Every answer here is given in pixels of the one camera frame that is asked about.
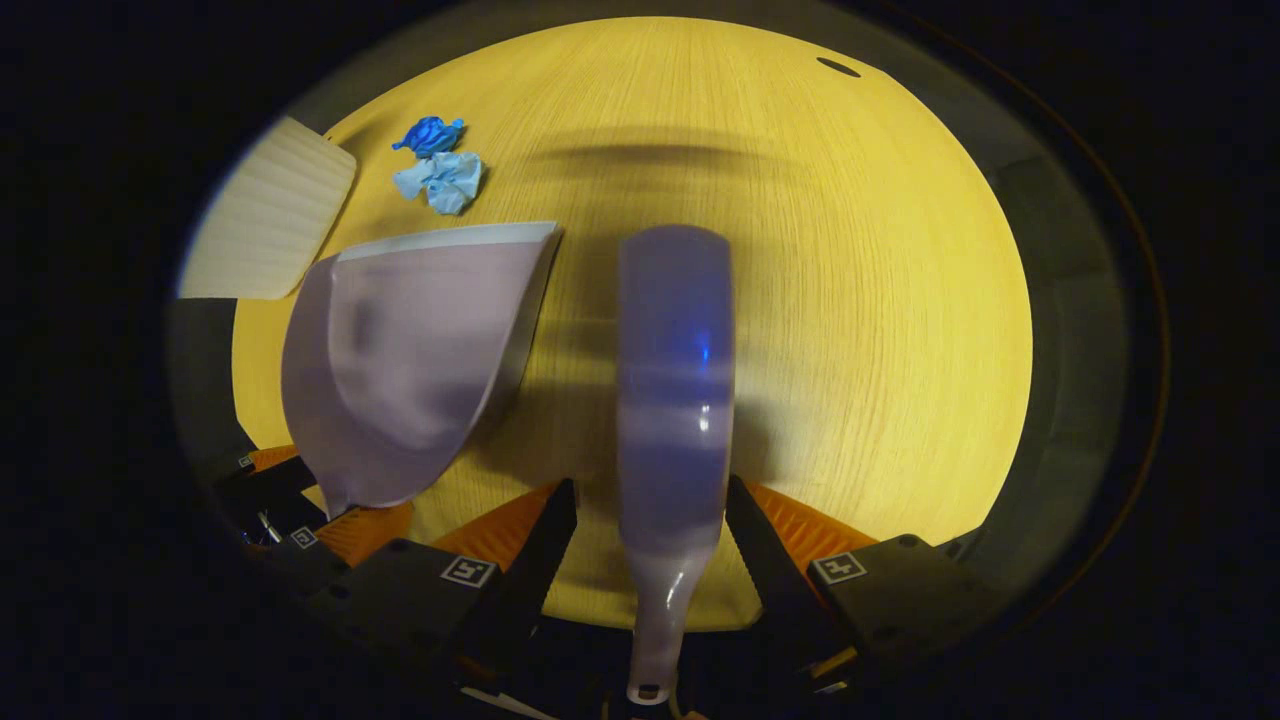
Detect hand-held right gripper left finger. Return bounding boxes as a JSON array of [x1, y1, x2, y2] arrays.
[[310, 478, 579, 691]]

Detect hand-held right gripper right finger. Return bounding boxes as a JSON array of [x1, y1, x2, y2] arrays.
[[725, 475, 1001, 691]]

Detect pink dustpan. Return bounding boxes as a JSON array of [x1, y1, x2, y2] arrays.
[[282, 222, 563, 519]]

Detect pink small broom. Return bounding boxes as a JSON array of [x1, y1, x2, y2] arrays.
[[615, 225, 736, 706]]

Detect white garbage bin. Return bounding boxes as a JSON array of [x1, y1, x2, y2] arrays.
[[180, 115, 358, 301]]

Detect light blue paper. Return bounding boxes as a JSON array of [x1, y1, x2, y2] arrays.
[[392, 151, 486, 216]]

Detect dark blue paper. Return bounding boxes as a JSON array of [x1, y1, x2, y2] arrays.
[[392, 116, 466, 159]]

